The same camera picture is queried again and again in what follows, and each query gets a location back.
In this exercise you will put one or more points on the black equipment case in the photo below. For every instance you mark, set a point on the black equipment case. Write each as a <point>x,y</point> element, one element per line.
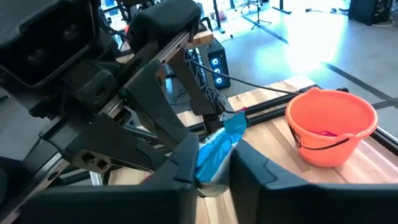
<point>370,11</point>

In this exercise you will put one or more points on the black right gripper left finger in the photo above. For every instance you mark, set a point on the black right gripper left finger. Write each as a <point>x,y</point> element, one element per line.
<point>109,205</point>

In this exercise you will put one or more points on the wooden background robot table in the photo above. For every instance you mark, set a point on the wooden background robot table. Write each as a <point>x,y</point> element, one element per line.
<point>203,37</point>

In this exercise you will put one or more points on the black tripod stand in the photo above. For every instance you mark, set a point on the black tripod stand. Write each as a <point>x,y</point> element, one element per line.
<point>258,15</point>

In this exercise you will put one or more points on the black floor stand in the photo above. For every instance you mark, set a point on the black floor stand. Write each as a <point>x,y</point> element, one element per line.
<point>217,18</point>
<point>281,7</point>

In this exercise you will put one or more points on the orange pumpkin face bucket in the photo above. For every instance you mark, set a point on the orange pumpkin face bucket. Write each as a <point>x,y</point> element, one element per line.
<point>329,149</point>

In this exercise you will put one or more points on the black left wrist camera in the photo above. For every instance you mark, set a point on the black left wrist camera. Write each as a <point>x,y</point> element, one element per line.
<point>46,40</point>

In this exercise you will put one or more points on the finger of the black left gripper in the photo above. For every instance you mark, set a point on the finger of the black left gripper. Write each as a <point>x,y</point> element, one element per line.
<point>102,143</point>
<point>152,102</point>

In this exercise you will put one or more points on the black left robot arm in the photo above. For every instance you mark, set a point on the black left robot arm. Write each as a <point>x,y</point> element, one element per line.
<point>161,18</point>

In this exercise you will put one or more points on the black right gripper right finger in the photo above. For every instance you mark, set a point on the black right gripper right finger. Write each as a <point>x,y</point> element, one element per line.
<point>311,205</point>

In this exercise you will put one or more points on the white blue Hershey's candy bar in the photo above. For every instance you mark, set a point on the white blue Hershey's candy bar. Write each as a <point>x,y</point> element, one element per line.
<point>217,149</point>

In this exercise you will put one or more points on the black computer tower blue fans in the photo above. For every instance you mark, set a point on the black computer tower blue fans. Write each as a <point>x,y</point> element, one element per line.
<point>217,65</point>

